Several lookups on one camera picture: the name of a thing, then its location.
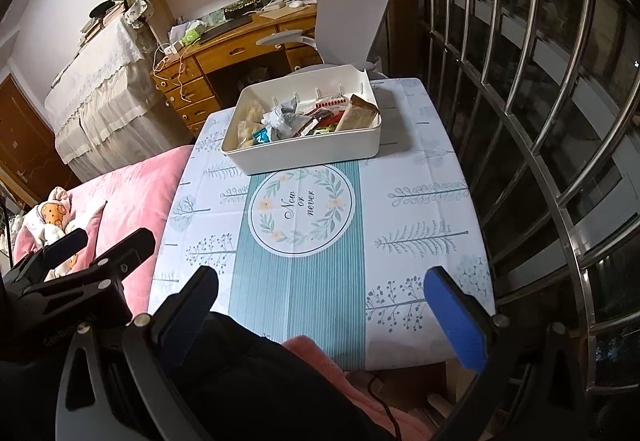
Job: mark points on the red-edged packet of dark snacks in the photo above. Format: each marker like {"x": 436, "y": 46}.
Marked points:
{"x": 330, "y": 102}

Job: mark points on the green tissue pack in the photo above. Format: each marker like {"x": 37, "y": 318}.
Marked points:
{"x": 192, "y": 35}

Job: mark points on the brown wooden door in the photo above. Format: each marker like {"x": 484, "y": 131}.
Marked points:
{"x": 25, "y": 136}

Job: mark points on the wooden desk with drawers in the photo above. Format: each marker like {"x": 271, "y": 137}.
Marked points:
{"x": 235, "y": 51}

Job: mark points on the pink and white plush toy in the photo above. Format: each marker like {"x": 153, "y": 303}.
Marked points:
{"x": 50, "y": 216}

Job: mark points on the black hat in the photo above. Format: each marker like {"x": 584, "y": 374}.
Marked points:
{"x": 102, "y": 8}

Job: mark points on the white computer mouse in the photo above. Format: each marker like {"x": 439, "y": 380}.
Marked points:
{"x": 297, "y": 4}

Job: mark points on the steel window bars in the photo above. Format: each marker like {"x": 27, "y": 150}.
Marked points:
{"x": 584, "y": 301}

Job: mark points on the white plastic storage bin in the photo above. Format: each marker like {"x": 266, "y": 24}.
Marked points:
{"x": 300, "y": 158}

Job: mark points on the clear pack pale crackers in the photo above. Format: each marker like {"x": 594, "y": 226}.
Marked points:
{"x": 250, "y": 113}

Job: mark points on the grey and white snack packet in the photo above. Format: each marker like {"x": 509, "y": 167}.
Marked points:
{"x": 282, "y": 118}

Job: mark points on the black keyboard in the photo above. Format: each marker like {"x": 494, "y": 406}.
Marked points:
{"x": 222, "y": 30}

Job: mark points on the floral fabric bag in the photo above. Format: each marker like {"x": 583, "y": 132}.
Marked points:
{"x": 137, "y": 11}

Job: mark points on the pink blanket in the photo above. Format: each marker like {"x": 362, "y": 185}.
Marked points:
{"x": 135, "y": 191}

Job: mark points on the tree print tablecloth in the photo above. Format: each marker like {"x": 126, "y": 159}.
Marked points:
{"x": 415, "y": 201}

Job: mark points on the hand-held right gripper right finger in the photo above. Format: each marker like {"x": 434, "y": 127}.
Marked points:
{"x": 455, "y": 321}

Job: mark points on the person's black trouser leg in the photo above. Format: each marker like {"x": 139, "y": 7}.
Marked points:
{"x": 260, "y": 391}

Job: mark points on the black lettered box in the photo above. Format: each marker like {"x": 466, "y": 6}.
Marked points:
{"x": 242, "y": 8}

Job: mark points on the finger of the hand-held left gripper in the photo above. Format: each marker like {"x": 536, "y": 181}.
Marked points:
{"x": 62, "y": 246}
{"x": 127, "y": 246}

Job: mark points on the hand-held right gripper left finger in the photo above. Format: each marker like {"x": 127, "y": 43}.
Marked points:
{"x": 187, "y": 316}

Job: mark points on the white lace furniture cover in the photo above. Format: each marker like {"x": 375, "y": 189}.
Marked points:
{"x": 95, "y": 81}

